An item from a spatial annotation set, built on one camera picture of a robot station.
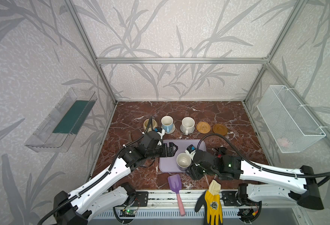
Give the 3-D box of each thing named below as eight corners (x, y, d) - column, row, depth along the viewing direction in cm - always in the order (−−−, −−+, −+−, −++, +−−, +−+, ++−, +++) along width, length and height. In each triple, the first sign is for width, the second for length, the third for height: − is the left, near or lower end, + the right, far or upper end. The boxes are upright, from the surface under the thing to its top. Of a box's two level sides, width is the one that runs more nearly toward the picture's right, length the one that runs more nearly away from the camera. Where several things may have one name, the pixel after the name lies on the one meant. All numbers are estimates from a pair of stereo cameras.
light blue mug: (161, 137, 100) (160, 129, 92) (162, 124, 108) (161, 115, 99) (173, 137, 100) (173, 129, 92) (173, 124, 108) (173, 115, 99)
